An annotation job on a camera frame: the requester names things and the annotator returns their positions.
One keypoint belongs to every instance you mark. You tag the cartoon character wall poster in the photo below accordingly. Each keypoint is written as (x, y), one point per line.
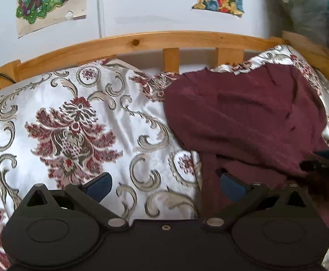
(44, 2)

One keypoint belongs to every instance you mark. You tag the floral satin bedspread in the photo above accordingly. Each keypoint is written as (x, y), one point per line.
(77, 135)

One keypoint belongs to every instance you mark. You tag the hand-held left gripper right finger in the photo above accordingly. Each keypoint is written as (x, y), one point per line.
(232, 188)

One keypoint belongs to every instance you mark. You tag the plastic-wrapped bedding bundle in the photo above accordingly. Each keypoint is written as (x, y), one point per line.
(311, 8)

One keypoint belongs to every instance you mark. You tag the brown fuzzy cloth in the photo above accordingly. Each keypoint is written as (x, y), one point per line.
(323, 189)

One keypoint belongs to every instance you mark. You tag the white wall pipe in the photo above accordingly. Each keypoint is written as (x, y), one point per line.
(100, 8)

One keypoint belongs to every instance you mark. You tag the wooden bed frame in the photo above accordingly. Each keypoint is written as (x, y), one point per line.
(153, 41)

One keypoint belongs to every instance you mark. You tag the maroon knit garment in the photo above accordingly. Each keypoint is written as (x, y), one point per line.
(237, 113)

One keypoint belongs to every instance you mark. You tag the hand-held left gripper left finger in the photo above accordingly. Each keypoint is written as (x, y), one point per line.
(100, 187)

